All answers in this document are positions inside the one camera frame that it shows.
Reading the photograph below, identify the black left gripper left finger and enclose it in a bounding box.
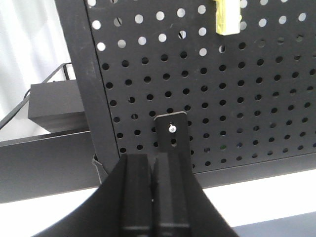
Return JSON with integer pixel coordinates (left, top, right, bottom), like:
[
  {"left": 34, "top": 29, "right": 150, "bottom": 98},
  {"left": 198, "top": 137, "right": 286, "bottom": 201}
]
[{"left": 37, "top": 154, "right": 151, "bottom": 237}]

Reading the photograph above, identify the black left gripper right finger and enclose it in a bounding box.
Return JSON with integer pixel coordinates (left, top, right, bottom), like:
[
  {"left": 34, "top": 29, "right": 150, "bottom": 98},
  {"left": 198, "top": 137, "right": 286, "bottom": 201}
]
[{"left": 153, "top": 153, "right": 237, "bottom": 237}]

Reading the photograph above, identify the white standing desk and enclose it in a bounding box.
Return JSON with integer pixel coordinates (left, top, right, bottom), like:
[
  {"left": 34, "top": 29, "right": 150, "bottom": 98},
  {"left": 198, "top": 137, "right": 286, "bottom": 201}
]
[{"left": 0, "top": 169, "right": 316, "bottom": 237}]

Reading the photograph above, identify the black box behind pegboard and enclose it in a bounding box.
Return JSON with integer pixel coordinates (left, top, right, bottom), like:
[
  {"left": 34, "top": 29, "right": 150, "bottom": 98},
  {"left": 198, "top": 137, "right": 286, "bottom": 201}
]
[{"left": 0, "top": 63, "right": 109, "bottom": 204}]

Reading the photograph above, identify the black perforated pegboard panel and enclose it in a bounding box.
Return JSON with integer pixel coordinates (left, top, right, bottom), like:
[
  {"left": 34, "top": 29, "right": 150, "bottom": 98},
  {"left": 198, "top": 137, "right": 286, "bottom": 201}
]
[{"left": 55, "top": 0, "right": 316, "bottom": 187}]

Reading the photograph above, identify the grey curtain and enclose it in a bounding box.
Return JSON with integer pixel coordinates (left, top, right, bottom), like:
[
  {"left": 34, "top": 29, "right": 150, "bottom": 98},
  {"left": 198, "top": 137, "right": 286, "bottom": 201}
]
[{"left": 0, "top": 0, "right": 70, "bottom": 118}]

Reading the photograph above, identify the left black clamp bracket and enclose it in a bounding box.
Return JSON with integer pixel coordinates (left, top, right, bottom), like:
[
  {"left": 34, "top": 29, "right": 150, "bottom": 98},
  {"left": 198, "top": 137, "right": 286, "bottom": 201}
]
[{"left": 153, "top": 111, "right": 196, "bottom": 175}]

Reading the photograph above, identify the yellow toggle switch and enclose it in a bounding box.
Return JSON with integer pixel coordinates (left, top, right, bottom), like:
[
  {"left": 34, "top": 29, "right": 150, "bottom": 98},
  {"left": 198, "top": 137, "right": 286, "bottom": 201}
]
[{"left": 215, "top": 0, "right": 242, "bottom": 36}]

